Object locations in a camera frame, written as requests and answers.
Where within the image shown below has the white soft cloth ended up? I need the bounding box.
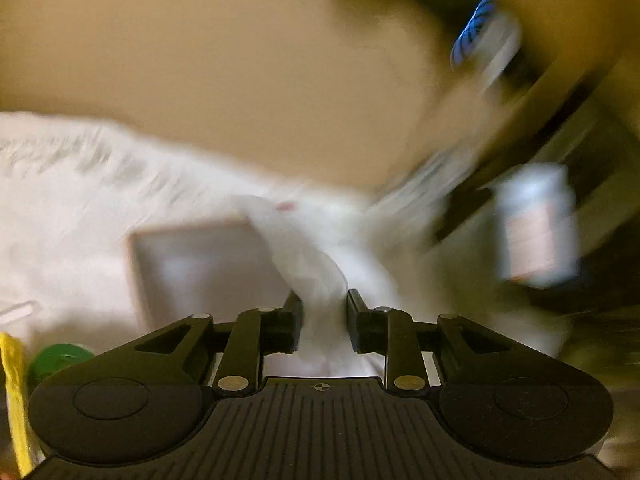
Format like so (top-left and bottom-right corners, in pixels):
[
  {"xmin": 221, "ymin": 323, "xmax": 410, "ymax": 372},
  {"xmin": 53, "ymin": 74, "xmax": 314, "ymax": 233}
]
[{"xmin": 236, "ymin": 196, "xmax": 398, "ymax": 377}]

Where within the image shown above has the white labelled bottle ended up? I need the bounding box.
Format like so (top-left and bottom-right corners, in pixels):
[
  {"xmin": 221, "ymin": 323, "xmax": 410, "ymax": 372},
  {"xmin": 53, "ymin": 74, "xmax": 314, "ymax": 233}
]
[{"xmin": 492, "ymin": 164, "xmax": 579, "ymax": 289}]

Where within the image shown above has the green lid jar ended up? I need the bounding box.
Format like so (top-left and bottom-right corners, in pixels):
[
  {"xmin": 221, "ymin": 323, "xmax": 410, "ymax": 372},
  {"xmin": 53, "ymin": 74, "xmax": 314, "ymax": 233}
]
[{"xmin": 27, "ymin": 344, "xmax": 94, "ymax": 391}]

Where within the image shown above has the white fluffy blanket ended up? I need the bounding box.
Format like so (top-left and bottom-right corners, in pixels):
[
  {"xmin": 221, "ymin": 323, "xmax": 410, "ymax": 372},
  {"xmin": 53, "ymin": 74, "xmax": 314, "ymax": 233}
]
[{"xmin": 1, "ymin": 113, "xmax": 570, "ymax": 356}]

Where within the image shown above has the yellow fuzzy strip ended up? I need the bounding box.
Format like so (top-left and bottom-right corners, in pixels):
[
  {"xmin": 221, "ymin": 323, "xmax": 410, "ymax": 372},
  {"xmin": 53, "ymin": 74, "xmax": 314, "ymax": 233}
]
[{"xmin": 1, "ymin": 333, "xmax": 35, "ymax": 478}]

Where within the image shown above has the blue striped black sock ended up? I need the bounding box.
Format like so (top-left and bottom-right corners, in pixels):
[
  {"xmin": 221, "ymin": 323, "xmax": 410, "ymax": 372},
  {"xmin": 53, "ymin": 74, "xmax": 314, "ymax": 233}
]
[{"xmin": 449, "ymin": 0, "xmax": 522, "ymax": 68}]

